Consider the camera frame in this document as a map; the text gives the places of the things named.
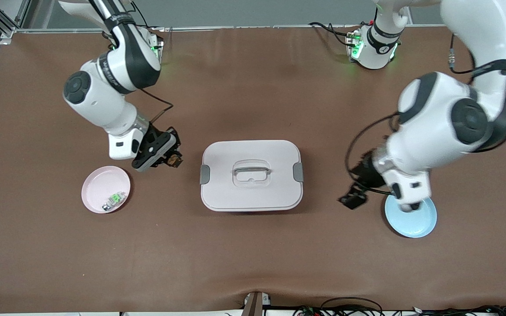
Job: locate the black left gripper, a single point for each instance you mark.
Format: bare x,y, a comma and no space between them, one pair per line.
366,172

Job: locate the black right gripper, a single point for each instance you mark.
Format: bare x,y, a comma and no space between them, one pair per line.
165,141

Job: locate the black orange switch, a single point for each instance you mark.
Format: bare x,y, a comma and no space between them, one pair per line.
175,161

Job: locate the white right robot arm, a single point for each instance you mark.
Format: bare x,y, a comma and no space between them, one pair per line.
103,101

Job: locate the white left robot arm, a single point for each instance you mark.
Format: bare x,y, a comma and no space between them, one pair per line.
433,123

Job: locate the grey box latch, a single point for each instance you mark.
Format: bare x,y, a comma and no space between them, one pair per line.
204,174
298,172

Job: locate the blue plate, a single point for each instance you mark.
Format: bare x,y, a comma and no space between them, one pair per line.
411,226

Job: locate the pink plate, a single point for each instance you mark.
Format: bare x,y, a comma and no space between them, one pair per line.
99,184

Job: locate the white lidded storage box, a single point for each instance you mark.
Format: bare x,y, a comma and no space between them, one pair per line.
275,193

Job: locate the brown table mat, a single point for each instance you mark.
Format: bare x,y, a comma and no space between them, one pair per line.
253,254

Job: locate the green switch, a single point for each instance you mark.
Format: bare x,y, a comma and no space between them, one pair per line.
114,200

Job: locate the grey mount post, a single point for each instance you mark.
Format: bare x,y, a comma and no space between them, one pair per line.
251,305

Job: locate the silver table edge rail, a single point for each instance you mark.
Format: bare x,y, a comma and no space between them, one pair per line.
244,27

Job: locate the aluminium frame post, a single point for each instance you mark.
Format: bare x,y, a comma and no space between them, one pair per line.
2,24

